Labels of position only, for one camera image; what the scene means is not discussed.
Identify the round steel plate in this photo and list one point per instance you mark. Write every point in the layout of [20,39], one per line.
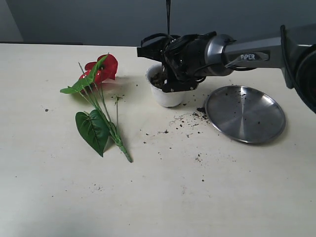
[245,114]

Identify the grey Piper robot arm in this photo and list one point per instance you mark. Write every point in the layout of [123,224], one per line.
[292,50]

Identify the red artificial flower with leaves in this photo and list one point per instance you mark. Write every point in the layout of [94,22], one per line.
[96,127]

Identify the loose green stem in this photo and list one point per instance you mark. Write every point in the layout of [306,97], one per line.
[117,98]

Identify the white plastic flower pot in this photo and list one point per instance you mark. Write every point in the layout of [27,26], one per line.
[167,100]

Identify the steel spoon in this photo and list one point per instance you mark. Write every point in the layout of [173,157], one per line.
[168,12]

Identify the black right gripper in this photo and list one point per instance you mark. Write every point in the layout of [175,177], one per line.
[180,57]

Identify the dark brown potting soil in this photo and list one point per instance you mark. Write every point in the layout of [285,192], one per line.
[159,79]

